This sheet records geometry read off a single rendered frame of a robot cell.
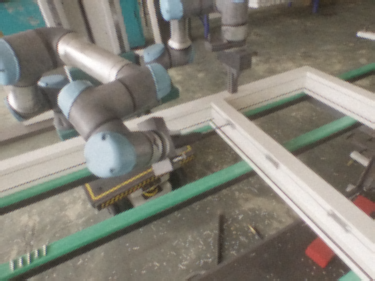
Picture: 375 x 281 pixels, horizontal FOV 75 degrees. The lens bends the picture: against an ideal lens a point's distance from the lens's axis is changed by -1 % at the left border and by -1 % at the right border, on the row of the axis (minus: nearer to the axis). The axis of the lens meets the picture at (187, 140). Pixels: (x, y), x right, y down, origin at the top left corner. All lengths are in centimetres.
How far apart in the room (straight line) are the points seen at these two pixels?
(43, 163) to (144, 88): 41
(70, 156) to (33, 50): 30
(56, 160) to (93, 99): 35
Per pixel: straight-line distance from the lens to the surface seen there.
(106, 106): 47
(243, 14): 78
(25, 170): 81
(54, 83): 119
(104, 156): 41
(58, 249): 64
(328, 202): 57
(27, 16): 427
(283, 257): 88
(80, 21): 139
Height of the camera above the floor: 136
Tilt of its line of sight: 39 degrees down
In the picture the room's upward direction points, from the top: 6 degrees counter-clockwise
